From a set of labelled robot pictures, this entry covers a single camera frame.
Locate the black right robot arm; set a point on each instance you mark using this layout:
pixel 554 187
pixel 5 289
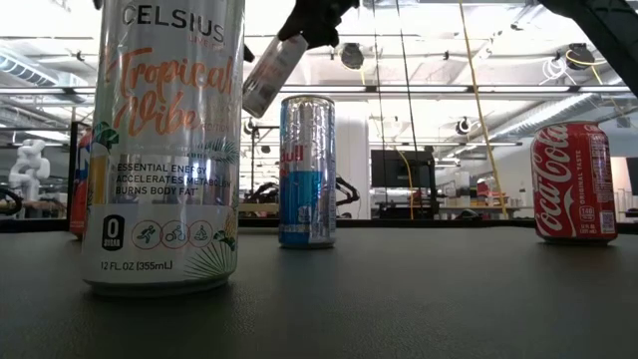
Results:
pixel 608 35

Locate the white pillar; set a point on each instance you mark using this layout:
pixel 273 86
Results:
pixel 353 159

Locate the black monitor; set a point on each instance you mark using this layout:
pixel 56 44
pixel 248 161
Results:
pixel 399 169

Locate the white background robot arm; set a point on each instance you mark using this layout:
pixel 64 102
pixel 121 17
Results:
pixel 29 169

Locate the silver slim beverage can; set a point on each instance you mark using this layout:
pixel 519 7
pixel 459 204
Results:
pixel 271 75

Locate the black background robot arm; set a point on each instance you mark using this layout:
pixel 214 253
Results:
pixel 347 189

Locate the red blue Fanta can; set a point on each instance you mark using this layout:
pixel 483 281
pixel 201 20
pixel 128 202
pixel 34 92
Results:
pixel 80 194

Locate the blue silver Red Bull can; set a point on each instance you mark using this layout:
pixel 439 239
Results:
pixel 307 174

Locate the red Coca-Cola can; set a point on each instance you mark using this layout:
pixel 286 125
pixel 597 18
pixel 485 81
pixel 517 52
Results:
pixel 573 184

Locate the white Celsius Tropical Vibe can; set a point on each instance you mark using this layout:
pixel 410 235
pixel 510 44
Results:
pixel 164 149

